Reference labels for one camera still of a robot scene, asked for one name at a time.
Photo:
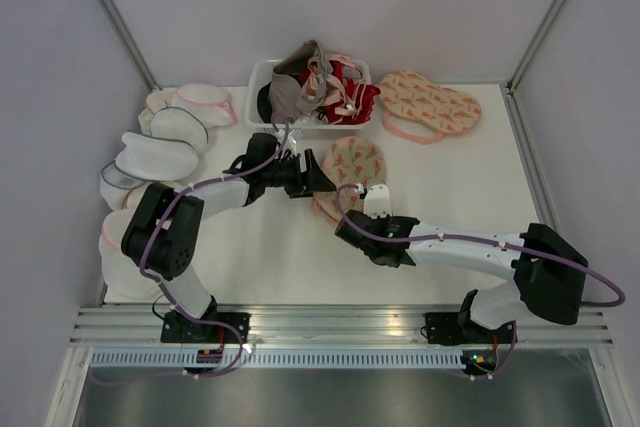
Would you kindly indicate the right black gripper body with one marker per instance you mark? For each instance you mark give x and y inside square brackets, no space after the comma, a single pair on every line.
[371,254]

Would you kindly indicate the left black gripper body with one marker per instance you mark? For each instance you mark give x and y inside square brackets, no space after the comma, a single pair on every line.
[289,176]

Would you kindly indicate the floral mesh laundry bag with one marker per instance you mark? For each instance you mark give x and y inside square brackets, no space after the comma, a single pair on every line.
[349,160]

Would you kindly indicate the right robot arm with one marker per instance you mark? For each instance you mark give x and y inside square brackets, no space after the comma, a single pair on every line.
[542,274]

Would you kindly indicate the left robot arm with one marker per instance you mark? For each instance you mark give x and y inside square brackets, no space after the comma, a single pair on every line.
[161,237]

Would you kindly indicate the black bra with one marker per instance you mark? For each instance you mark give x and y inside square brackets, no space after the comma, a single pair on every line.
[263,104]

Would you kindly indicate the red bra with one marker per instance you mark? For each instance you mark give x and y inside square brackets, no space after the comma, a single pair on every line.
[350,96]

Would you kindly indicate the taupe bra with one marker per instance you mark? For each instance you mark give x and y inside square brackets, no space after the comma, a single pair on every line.
[299,81]

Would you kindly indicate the pink bra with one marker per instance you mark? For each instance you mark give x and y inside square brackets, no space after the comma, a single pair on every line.
[334,87]

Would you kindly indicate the pink trimmed white mesh bag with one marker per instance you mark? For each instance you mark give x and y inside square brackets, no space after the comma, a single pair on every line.
[212,105]

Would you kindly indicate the grey trimmed white mesh bag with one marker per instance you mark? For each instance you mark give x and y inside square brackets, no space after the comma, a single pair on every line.
[175,123]

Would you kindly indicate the large white mesh bag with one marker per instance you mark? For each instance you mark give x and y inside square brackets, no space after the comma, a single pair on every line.
[156,159]

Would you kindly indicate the cream round laundry bag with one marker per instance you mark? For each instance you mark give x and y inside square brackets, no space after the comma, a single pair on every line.
[154,102]

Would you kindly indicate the beige bag with bra print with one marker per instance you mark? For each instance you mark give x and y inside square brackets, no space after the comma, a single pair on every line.
[133,198]

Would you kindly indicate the blue trimmed mesh bag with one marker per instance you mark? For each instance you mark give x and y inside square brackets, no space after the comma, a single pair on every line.
[115,186]

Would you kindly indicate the front pink trimmed mesh bag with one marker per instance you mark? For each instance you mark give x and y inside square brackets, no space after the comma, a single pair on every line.
[120,273]

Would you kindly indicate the white plastic basket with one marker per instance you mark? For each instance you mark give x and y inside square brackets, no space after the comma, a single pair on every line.
[260,76]

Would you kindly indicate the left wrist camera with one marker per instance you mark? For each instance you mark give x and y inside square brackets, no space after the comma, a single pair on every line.
[290,141]

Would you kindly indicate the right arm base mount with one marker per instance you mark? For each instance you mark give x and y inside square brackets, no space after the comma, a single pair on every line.
[443,329]

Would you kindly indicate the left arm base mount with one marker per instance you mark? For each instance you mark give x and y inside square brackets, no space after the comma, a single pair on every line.
[177,329]

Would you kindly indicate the white slotted cable duct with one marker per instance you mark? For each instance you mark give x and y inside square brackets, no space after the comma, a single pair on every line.
[281,358]

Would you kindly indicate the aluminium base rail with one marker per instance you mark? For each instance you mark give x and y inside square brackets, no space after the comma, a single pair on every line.
[303,287]

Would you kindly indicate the left aluminium frame post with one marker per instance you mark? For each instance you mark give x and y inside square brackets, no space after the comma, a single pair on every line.
[131,47]

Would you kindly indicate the aluminium frame post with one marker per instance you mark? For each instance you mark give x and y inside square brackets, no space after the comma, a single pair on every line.
[131,47]
[542,31]

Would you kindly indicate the right aluminium frame post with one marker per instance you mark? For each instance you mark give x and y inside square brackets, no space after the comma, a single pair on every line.
[542,31]

